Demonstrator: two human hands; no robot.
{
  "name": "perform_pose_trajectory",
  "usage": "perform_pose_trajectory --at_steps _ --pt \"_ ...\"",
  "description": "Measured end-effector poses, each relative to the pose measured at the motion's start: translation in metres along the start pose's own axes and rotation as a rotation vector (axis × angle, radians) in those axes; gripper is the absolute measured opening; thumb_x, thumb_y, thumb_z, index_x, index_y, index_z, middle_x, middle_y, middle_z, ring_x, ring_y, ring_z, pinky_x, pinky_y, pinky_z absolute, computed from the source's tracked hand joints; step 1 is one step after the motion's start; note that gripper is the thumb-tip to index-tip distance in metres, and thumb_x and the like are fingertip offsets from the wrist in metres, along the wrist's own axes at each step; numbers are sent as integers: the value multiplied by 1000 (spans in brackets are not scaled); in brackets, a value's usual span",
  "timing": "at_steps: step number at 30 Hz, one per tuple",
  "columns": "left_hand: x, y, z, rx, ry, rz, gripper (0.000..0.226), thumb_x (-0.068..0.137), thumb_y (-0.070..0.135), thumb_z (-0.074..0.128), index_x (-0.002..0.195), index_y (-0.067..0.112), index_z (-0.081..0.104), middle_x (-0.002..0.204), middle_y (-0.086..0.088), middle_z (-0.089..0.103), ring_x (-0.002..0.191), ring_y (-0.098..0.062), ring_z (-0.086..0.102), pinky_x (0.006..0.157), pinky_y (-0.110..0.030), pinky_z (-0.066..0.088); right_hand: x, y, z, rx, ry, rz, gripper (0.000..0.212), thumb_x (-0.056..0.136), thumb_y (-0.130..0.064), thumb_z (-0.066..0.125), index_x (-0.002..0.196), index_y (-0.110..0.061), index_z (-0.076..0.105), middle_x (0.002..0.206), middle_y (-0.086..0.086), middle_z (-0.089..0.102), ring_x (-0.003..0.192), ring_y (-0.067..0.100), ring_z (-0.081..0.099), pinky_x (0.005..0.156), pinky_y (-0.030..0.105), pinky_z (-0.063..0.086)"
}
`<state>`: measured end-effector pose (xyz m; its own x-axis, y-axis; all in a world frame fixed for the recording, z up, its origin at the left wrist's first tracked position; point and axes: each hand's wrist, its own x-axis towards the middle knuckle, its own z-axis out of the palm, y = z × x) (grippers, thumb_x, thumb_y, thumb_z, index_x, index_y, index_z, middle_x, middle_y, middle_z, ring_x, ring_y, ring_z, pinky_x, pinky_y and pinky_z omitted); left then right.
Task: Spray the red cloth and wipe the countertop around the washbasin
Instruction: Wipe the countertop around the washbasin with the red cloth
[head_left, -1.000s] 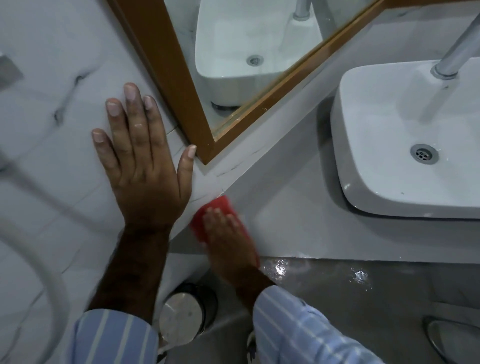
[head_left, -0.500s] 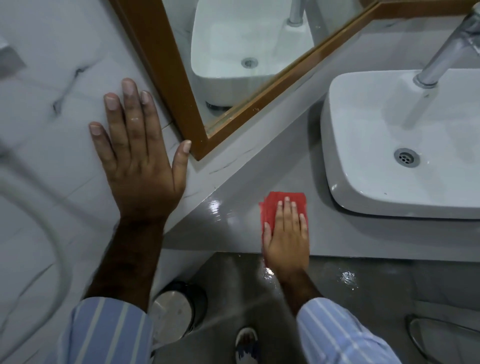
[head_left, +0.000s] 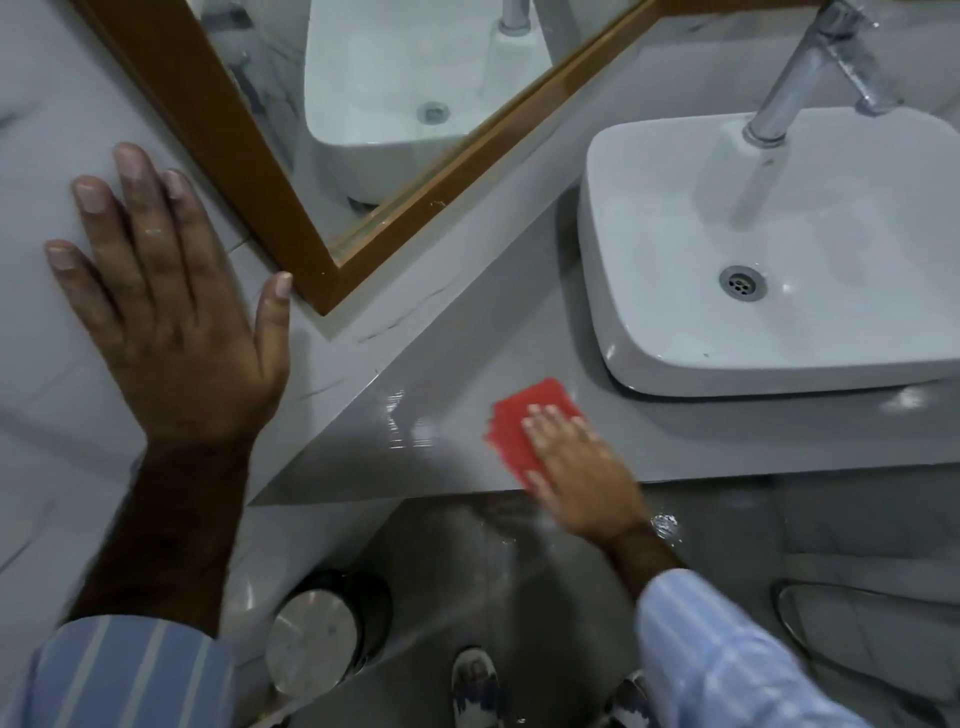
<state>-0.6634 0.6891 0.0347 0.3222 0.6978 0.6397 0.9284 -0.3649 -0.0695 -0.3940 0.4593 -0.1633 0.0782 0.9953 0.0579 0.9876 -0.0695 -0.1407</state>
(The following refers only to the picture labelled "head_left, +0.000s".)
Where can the person's left hand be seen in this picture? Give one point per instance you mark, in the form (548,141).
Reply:
(174,322)

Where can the person's right hand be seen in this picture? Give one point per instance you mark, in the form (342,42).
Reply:
(589,476)

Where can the person's left middle finger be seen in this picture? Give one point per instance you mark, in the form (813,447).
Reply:
(141,191)

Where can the person's right fingers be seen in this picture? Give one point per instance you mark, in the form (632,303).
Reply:
(553,431)

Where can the person's left thumb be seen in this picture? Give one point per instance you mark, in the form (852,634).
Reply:
(274,307)

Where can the person's left little finger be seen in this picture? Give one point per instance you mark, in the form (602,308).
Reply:
(76,276)

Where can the red cleaning cloth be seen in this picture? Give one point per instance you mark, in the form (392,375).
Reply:
(525,427)

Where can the person's right forearm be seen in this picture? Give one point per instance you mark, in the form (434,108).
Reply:
(731,652)

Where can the person's left forearm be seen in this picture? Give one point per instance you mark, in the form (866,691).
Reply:
(161,536)

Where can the wooden framed mirror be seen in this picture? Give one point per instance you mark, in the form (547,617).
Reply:
(360,120)

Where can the chrome sink drain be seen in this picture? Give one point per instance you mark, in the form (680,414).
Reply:
(742,283)

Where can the person's left shoe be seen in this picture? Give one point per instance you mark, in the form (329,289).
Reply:
(475,686)

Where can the person's shoe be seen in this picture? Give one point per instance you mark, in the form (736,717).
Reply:
(475,686)
(630,701)

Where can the person's right shoe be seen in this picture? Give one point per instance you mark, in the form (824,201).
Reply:
(630,701)

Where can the white ceramic sink basin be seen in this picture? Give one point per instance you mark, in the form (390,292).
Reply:
(772,255)

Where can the steel pedal trash bin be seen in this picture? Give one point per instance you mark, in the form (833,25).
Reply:
(326,634)

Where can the chrome faucet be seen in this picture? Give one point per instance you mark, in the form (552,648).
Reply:
(817,67)

